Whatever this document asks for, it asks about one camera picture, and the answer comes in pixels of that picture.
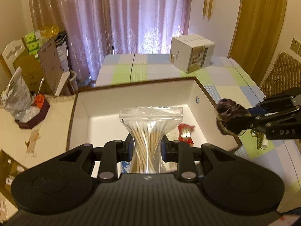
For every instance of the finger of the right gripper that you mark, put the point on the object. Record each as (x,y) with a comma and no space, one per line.
(259,122)
(278,102)

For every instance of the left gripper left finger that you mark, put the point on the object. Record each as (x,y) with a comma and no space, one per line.
(110,155)

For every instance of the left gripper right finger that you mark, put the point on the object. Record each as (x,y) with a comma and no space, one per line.
(184,156)

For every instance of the purple velvet scrunchie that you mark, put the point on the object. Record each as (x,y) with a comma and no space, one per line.
(232,118)

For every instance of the white pill bottle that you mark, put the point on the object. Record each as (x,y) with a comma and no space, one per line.
(264,144)

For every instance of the red snack packet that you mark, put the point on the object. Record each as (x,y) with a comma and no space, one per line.
(185,131)

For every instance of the cotton swabs plastic bag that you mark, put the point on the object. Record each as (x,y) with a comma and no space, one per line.
(147,125)

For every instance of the quilted gold chair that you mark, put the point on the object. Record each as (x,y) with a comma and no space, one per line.
(285,74)

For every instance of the brown storage box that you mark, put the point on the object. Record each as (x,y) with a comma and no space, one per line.
(95,114)

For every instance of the checked tablecloth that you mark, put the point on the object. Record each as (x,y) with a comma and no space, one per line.
(224,78)

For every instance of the dark red tray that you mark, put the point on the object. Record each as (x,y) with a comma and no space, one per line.
(35,114)

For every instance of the white gold product box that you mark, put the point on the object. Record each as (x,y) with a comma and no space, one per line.
(191,52)

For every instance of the brown cardboard box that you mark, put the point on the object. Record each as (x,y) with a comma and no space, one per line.
(42,74)

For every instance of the grey plastic bag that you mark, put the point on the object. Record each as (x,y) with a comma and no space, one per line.
(16,99)

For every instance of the purple curtain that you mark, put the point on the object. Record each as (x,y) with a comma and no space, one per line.
(96,28)

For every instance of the green tissue packs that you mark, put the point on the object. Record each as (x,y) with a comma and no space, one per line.
(34,41)

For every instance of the yellow ribbon bow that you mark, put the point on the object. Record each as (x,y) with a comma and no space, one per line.
(49,32)

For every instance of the white carved chair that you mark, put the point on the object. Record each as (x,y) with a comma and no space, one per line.
(11,52)

